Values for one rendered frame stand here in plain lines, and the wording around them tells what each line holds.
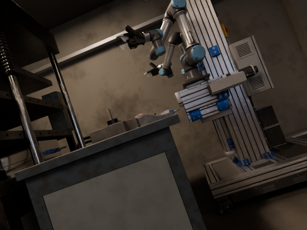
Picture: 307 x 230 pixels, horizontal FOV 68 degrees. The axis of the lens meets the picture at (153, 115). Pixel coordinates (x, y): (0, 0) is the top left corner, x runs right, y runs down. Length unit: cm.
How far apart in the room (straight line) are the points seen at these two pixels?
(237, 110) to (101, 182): 145
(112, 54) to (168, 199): 355
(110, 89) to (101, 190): 328
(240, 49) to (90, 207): 168
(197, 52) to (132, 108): 242
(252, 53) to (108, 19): 297
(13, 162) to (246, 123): 178
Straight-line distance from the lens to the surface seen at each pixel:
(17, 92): 165
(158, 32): 179
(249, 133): 212
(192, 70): 191
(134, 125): 128
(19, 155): 176
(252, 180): 187
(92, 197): 101
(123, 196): 99
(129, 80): 409
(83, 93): 435
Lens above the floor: 77
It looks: 4 degrees up
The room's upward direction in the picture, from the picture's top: 20 degrees counter-clockwise
